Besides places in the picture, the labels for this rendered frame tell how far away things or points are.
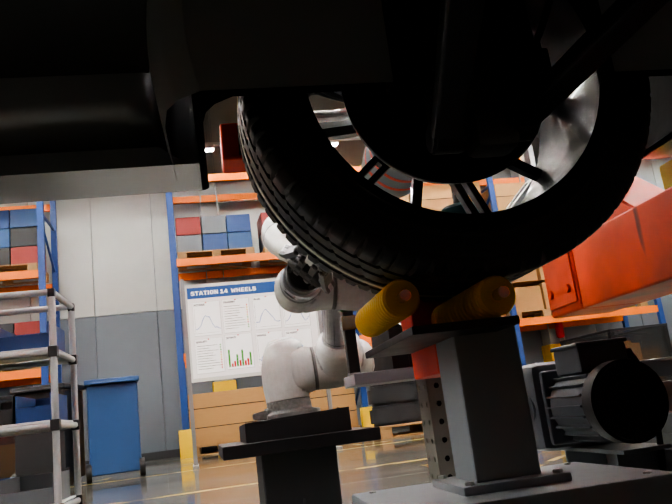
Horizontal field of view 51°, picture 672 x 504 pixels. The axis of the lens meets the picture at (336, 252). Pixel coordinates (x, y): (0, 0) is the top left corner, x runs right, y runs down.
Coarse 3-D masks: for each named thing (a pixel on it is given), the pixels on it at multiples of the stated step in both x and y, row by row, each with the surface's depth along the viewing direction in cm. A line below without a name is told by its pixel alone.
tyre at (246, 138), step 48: (240, 96) 105; (288, 96) 103; (624, 96) 111; (240, 144) 120; (288, 144) 101; (624, 144) 109; (288, 192) 102; (336, 192) 100; (576, 192) 106; (624, 192) 107; (288, 240) 119; (336, 240) 102; (384, 240) 99; (432, 240) 100; (480, 240) 102; (528, 240) 103; (576, 240) 104; (432, 288) 109
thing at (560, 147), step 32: (384, 0) 130; (544, 0) 118; (544, 32) 123; (576, 32) 116; (576, 96) 119; (608, 96) 111; (320, 128) 102; (352, 128) 124; (544, 128) 131; (576, 128) 117; (544, 160) 128; (576, 160) 108; (384, 192) 102; (416, 192) 123; (544, 192) 105; (480, 224) 103
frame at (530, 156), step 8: (536, 136) 136; (536, 144) 136; (528, 152) 140; (536, 152) 135; (528, 160) 139; (536, 160) 135; (528, 184) 134; (520, 192) 137; (512, 200) 138; (520, 200) 132
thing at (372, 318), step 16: (384, 288) 105; (400, 288) 105; (416, 288) 106; (368, 304) 116; (384, 304) 104; (400, 304) 104; (416, 304) 105; (368, 320) 117; (384, 320) 110; (400, 320) 108; (368, 336) 126
